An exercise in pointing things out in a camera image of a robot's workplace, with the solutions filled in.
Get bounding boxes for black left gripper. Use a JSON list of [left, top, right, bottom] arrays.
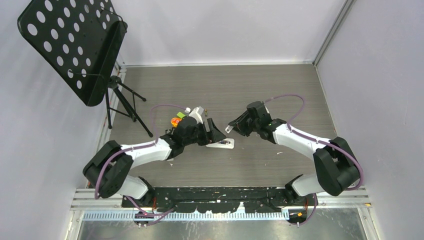
[[183, 118, 225, 146]]

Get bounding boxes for white remote control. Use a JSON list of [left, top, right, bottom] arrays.
[[206, 138, 235, 150]]

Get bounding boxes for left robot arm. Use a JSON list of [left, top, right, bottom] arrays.
[[82, 116, 226, 207]]

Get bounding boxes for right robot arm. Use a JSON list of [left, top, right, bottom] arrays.
[[225, 101, 362, 205]]

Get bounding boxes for green block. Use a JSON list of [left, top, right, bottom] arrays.
[[176, 112, 186, 119]]

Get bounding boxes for yellow orange toy block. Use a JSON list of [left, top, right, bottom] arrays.
[[170, 117, 182, 128]]

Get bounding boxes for black music stand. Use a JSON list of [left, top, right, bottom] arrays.
[[17, 0, 141, 122]]

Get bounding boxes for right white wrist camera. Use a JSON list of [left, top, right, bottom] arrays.
[[225, 125, 233, 133]]

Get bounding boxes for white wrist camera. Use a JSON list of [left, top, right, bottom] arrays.
[[225, 125, 233, 133], [184, 106, 204, 124]]

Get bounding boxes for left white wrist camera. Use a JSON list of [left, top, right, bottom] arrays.
[[184, 106, 204, 124]]

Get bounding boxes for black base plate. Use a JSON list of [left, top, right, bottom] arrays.
[[121, 186, 315, 214]]

